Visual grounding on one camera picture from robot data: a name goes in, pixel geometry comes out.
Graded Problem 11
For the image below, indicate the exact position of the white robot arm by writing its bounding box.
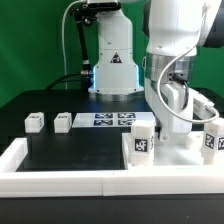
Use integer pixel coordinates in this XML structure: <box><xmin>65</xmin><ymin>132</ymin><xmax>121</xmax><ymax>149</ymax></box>
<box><xmin>87</xmin><ymin>0</ymin><xmax>224</xmax><ymax>141</ymax></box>

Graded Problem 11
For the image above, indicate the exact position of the white U-shaped obstacle fence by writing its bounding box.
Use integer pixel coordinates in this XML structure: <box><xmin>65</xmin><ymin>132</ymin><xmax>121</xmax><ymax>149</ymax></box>
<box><xmin>0</xmin><ymin>138</ymin><xmax>224</xmax><ymax>198</ymax></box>

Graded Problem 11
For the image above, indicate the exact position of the white sheet with tags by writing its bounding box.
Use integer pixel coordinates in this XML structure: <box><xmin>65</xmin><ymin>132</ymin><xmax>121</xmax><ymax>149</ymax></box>
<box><xmin>72</xmin><ymin>112</ymin><xmax>155</xmax><ymax>128</ymax></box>

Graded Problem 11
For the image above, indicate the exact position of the white square table top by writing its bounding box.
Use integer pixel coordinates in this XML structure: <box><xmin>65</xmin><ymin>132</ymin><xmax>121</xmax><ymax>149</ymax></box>
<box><xmin>122</xmin><ymin>131</ymin><xmax>224</xmax><ymax>170</ymax></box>

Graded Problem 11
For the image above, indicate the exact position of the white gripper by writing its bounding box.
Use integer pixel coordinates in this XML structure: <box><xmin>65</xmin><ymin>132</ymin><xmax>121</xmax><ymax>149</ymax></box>
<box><xmin>143</xmin><ymin>78</ymin><xmax>195</xmax><ymax>143</ymax></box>

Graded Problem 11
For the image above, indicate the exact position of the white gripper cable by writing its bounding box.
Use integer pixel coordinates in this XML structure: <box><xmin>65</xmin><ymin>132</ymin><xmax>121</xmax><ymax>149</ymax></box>
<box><xmin>156</xmin><ymin>43</ymin><xmax>221</xmax><ymax>126</ymax></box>

